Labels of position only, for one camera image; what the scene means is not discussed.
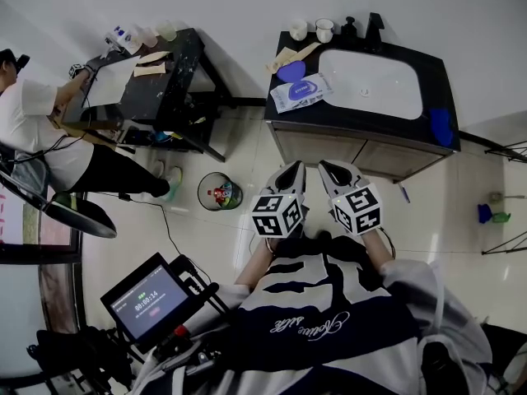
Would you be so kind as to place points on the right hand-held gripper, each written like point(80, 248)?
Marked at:
point(358, 212)

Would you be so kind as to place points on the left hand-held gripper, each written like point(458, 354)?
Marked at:
point(276, 216)

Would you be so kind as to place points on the white wet wipe pack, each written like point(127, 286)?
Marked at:
point(284, 97)

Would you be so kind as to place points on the blue round lid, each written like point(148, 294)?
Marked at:
point(290, 71)

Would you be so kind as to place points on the person's right forearm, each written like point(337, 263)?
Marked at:
point(376, 249)

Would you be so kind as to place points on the person's left forearm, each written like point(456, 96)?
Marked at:
point(255, 266)

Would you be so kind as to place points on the blue pen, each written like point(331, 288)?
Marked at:
point(404, 193)

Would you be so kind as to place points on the red bottle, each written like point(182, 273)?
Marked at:
point(220, 193)

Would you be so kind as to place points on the white oval sink basin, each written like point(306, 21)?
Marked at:
point(370, 76)

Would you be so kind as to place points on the blue cloth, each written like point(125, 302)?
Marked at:
point(441, 126)

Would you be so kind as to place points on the small blue container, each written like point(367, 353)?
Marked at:
point(484, 214)

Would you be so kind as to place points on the black marble table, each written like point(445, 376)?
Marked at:
point(173, 89)

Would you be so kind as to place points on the white enamel mug dark rim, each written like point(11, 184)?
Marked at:
point(324, 31)

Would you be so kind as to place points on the plain white cup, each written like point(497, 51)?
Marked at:
point(298, 30)

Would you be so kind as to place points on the black faucet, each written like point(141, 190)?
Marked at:
point(374, 31)

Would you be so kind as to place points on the table with black hairpin legs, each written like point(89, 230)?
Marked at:
point(494, 151)

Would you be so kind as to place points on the person's grey navy shirt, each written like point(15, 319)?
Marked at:
point(321, 344)

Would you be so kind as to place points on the small green object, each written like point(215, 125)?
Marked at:
point(501, 217)

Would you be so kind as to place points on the black monitor screen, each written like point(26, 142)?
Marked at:
point(152, 303)

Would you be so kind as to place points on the red knob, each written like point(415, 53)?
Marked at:
point(182, 331)

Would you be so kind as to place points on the translucent cup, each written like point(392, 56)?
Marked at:
point(166, 31)
point(149, 37)

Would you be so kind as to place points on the black chair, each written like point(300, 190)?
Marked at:
point(82, 220)

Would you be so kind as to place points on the white soap bottle blue pump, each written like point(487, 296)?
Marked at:
point(131, 39)

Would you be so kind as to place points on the chrome faucet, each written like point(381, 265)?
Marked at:
point(111, 41)

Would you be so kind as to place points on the black equipment stand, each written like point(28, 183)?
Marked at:
point(74, 352)

